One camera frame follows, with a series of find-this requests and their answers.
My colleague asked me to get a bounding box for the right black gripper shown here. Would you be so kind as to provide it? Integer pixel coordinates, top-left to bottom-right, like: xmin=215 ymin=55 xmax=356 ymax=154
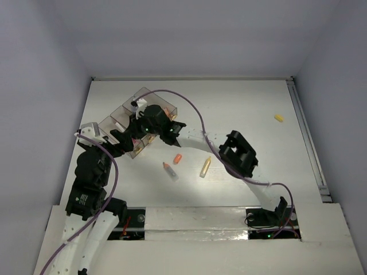
xmin=128 ymin=111 xmax=162 ymax=140

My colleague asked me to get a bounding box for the grey orange-tipped marker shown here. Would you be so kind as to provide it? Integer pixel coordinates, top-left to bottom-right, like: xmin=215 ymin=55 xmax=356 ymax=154
xmin=163 ymin=162 xmax=178 ymax=181

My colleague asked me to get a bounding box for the small orange eraser cap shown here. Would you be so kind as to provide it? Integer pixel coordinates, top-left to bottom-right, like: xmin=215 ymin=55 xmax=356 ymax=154
xmin=173 ymin=154 xmax=182 ymax=164

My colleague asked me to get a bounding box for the yellow highlighter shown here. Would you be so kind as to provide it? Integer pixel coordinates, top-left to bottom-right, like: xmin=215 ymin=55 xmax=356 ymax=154
xmin=200 ymin=157 xmax=212 ymax=178

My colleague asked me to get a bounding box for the white pink-capped pen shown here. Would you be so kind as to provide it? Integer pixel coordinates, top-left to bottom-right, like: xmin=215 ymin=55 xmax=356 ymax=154
xmin=115 ymin=122 xmax=124 ymax=132

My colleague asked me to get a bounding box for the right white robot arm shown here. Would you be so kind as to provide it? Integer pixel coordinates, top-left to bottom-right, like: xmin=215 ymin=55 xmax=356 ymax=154
xmin=113 ymin=100 xmax=287 ymax=225

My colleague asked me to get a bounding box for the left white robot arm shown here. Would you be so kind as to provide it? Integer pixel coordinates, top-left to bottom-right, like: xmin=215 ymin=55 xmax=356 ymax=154
xmin=41 ymin=123 xmax=131 ymax=274

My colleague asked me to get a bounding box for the clear brown compartment organizer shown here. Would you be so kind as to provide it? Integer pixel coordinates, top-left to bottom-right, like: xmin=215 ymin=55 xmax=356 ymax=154
xmin=99 ymin=87 xmax=177 ymax=159

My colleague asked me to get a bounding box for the silver taped front board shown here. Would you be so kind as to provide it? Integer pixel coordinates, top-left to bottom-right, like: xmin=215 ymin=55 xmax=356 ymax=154
xmin=144 ymin=207 xmax=248 ymax=241

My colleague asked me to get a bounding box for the yellow eraser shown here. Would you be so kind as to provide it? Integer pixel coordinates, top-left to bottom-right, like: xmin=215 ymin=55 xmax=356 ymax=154
xmin=274 ymin=115 xmax=284 ymax=123

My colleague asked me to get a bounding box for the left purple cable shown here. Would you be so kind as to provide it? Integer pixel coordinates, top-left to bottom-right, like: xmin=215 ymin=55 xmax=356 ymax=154
xmin=38 ymin=133 xmax=120 ymax=275

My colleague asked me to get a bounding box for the purple cable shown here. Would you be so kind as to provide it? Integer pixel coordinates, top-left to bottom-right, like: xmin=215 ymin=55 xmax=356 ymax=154
xmin=137 ymin=89 xmax=295 ymax=240
xmin=38 ymin=133 xmax=120 ymax=275

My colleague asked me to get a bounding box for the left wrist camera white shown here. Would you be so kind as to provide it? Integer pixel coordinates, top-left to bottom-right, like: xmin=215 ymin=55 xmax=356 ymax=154
xmin=74 ymin=122 xmax=107 ymax=146

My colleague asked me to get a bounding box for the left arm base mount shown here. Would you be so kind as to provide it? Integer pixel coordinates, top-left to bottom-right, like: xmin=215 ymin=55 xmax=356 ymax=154
xmin=108 ymin=207 xmax=146 ymax=241

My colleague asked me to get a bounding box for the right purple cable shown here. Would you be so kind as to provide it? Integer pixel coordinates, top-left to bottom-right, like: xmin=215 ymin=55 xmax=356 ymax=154
xmin=137 ymin=89 xmax=295 ymax=240

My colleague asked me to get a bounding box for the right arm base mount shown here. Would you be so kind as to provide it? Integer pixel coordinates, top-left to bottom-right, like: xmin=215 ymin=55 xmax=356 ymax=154
xmin=244 ymin=197 xmax=301 ymax=240

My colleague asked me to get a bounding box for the aluminium rail right edge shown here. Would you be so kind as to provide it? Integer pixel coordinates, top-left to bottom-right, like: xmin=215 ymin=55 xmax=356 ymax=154
xmin=286 ymin=78 xmax=333 ymax=203

